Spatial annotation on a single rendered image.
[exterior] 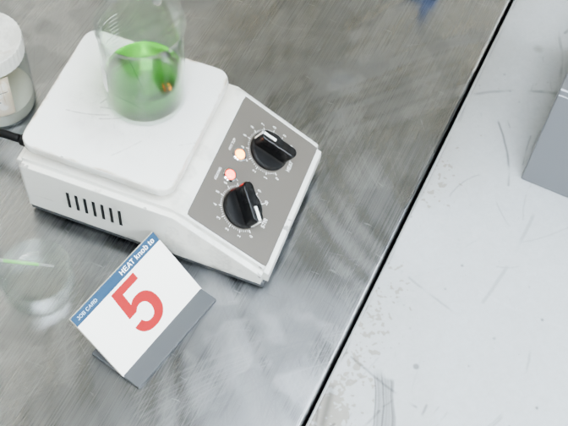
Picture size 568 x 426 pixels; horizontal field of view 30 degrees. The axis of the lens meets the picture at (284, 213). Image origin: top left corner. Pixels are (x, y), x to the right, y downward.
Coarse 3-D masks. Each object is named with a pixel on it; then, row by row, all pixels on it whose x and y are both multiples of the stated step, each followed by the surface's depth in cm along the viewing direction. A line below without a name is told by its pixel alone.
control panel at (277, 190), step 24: (240, 120) 81; (264, 120) 82; (240, 144) 81; (288, 144) 83; (216, 168) 79; (240, 168) 80; (288, 168) 82; (216, 192) 78; (264, 192) 80; (288, 192) 82; (192, 216) 76; (216, 216) 77; (264, 216) 80; (240, 240) 78; (264, 240) 79; (264, 264) 78
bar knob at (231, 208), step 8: (240, 184) 78; (248, 184) 78; (232, 192) 78; (240, 192) 78; (248, 192) 77; (224, 200) 78; (232, 200) 78; (240, 200) 78; (248, 200) 77; (256, 200) 78; (224, 208) 78; (232, 208) 78; (240, 208) 78; (248, 208) 77; (256, 208) 77; (232, 216) 78; (240, 216) 78; (248, 216) 78; (256, 216) 77; (232, 224) 78; (240, 224) 78; (248, 224) 78; (256, 224) 78
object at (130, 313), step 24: (144, 264) 78; (168, 264) 79; (120, 288) 76; (144, 288) 77; (168, 288) 79; (96, 312) 75; (120, 312) 76; (144, 312) 77; (168, 312) 78; (96, 336) 75; (120, 336) 76; (144, 336) 77; (120, 360) 76
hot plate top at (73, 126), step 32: (96, 64) 80; (192, 64) 81; (64, 96) 78; (96, 96) 79; (192, 96) 79; (32, 128) 77; (64, 128) 77; (96, 128) 77; (128, 128) 77; (160, 128) 77; (192, 128) 78; (64, 160) 76; (96, 160) 76; (128, 160) 76; (160, 160) 76; (160, 192) 75
